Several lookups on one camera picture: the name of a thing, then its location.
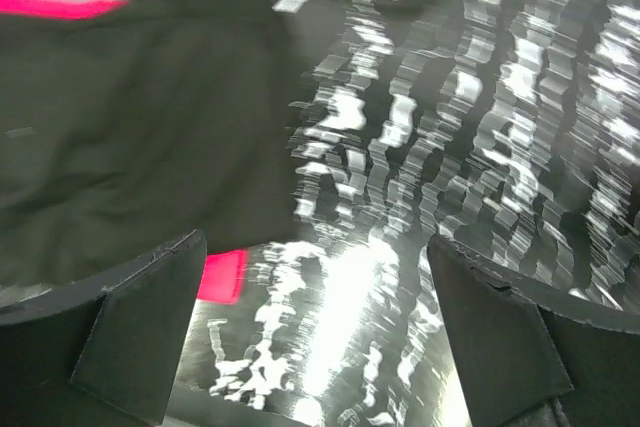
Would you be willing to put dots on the black printed t-shirt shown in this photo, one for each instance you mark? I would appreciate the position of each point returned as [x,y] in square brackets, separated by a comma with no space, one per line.
[128,123]

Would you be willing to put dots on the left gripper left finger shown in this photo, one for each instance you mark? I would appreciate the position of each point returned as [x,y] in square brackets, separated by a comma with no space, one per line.
[102,351]

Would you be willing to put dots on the folded pink t-shirt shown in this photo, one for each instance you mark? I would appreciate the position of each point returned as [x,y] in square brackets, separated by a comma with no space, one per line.
[224,273]

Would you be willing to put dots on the black marble pattern mat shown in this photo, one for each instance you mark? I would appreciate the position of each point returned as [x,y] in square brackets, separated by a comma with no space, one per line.
[509,126]

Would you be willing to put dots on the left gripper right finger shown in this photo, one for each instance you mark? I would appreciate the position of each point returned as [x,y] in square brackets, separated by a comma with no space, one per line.
[528,354]

